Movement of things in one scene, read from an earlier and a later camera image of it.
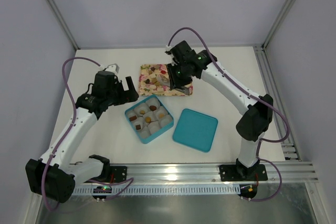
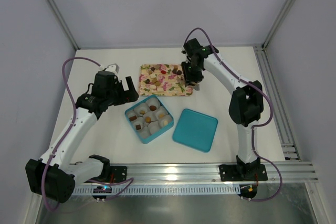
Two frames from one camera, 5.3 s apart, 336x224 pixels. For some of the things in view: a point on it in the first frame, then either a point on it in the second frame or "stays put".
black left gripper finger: x=130 y=83 stays put
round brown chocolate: x=153 y=107 stays put
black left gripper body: x=122 y=93 stays put
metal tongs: x=164 y=79 to x=196 y=86
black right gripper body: x=177 y=76 to x=191 y=77
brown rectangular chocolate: x=133 y=118 stays put
